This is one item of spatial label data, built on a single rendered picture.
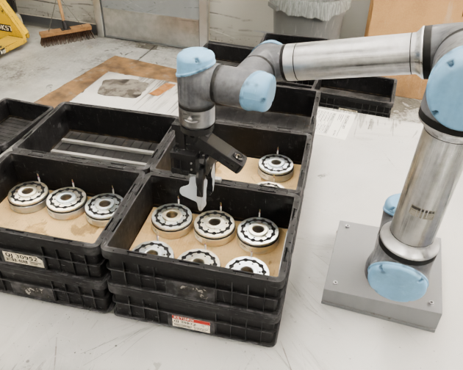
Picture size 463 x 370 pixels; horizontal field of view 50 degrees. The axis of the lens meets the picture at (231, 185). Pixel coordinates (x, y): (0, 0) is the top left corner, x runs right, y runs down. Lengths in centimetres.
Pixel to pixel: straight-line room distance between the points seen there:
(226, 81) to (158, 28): 370
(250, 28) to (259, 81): 342
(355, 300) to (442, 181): 45
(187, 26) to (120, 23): 66
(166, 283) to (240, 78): 47
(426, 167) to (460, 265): 63
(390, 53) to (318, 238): 66
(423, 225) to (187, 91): 51
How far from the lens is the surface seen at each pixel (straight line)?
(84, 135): 170
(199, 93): 97
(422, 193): 95
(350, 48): 100
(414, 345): 128
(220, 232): 122
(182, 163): 108
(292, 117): 178
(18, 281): 133
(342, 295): 126
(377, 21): 394
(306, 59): 101
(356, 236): 141
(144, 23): 468
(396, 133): 203
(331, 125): 202
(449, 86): 82
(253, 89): 93
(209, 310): 113
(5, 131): 276
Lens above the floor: 168
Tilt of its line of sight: 37 degrees down
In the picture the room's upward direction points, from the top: 1 degrees clockwise
